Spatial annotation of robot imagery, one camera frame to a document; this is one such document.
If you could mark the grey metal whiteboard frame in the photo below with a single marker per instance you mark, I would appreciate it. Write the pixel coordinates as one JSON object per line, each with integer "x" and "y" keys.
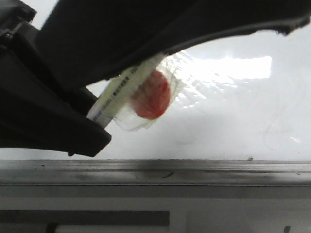
{"x": 155, "y": 172}

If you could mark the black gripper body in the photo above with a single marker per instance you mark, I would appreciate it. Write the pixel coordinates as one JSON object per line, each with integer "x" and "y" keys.
{"x": 15, "y": 29}

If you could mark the red round magnet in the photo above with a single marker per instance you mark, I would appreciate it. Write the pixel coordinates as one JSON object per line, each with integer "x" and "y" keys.
{"x": 152, "y": 98}

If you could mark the white black-tip whiteboard marker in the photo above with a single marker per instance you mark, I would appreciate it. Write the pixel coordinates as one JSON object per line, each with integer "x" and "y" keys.
{"x": 121, "y": 89}

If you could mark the white whiteboard surface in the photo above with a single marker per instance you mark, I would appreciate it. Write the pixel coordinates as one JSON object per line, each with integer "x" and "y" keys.
{"x": 246, "y": 97}

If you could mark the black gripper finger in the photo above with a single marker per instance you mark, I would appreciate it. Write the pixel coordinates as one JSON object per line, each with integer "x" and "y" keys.
{"x": 85, "y": 41}
{"x": 32, "y": 116}

